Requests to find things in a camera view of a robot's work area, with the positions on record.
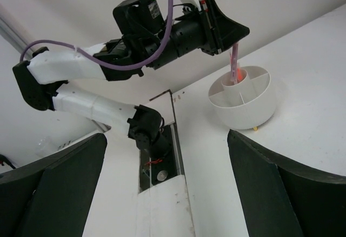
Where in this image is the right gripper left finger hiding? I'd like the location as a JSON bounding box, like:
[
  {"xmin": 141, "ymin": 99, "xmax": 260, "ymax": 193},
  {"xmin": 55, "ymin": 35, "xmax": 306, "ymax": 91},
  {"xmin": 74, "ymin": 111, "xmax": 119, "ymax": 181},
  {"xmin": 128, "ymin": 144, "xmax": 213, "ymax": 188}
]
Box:
[{"xmin": 1, "ymin": 133, "xmax": 107, "ymax": 236}]

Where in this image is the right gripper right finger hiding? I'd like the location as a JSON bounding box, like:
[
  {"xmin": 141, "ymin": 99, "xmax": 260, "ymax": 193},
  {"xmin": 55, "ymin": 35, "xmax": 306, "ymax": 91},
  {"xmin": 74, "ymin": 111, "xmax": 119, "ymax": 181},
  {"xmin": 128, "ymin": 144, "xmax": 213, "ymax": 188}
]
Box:
[{"xmin": 227, "ymin": 130, "xmax": 345, "ymax": 236}]

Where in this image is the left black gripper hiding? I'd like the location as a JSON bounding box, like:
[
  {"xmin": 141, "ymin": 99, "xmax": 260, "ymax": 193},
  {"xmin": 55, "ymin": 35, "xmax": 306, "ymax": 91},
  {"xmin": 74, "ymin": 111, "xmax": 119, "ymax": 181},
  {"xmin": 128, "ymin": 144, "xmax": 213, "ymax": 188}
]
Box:
[{"xmin": 170, "ymin": 0, "xmax": 249, "ymax": 57}]

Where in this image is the purple marker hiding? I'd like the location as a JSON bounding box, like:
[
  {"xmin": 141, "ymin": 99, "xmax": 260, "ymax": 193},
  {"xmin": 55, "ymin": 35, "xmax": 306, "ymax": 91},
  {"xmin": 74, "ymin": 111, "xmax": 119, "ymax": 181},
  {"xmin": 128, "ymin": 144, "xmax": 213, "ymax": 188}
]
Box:
[{"xmin": 230, "ymin": 43, "xmax": 238, "ymax": 84}]

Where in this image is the brown orange marker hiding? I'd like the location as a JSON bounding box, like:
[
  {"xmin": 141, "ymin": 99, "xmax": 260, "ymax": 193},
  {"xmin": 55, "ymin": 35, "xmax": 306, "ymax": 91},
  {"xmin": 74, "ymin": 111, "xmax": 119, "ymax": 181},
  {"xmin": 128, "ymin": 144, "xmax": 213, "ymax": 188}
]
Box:
[{"xmin": 236, "ymin": 62, "xmax": 243, "ymax": 83}]

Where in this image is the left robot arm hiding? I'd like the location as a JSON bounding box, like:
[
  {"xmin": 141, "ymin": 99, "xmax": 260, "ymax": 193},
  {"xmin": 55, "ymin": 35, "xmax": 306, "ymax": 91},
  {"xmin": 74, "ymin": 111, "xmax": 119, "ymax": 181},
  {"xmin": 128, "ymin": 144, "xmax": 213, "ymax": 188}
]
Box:
[{"xmin": 12, "ymin": 0, "xmax": 250, "ymax": 163}]

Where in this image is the white divided round container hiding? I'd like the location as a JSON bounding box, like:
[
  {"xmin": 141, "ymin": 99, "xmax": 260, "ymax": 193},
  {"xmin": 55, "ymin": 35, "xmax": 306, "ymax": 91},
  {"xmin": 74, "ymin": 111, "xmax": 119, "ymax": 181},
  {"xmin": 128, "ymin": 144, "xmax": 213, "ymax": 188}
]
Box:
[{"xmin": 208, "ymin": 66, "xmax": 277, "ymax": 130}]

